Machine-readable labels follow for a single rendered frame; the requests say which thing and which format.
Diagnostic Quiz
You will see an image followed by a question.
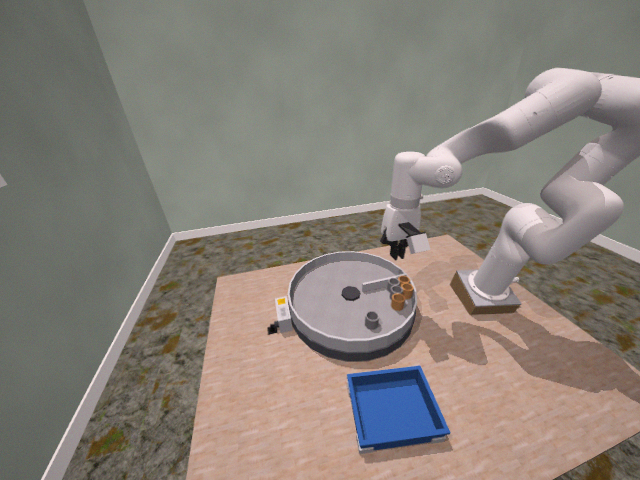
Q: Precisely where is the grey metal ring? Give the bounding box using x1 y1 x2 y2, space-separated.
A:
387 278 400 292
390 285 403 300
365 311 379 330

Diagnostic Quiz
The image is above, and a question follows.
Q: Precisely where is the blue crate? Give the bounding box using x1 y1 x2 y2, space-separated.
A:
347 365 450 454

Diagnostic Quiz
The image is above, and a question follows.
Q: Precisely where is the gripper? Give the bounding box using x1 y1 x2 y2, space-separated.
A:
380 204 421 260

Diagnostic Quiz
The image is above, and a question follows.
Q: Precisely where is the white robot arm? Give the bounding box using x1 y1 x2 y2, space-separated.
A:
390 68 640 302

